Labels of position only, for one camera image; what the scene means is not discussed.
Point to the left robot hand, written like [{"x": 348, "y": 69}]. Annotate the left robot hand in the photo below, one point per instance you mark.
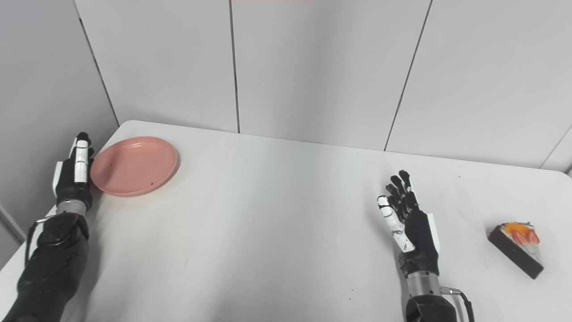
[{"x": 73, "y": 179}]

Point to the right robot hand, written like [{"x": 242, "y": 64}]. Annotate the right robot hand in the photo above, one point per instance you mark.
[{"x": 415, "y": 237}]

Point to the pink plate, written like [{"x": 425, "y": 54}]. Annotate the pink plate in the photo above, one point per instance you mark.
[{"x": 133, "y": 166}]

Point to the chocolate cake slice with fruit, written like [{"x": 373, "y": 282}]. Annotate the chocolate cake slice with fruit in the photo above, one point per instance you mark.
[{"x": 516, "y": 250}]

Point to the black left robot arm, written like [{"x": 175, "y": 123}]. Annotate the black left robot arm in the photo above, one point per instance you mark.
[{"x": 49, "y": 264}]

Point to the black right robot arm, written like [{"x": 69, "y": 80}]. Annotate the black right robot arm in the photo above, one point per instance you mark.
[{"x": 429, "y": 299}]

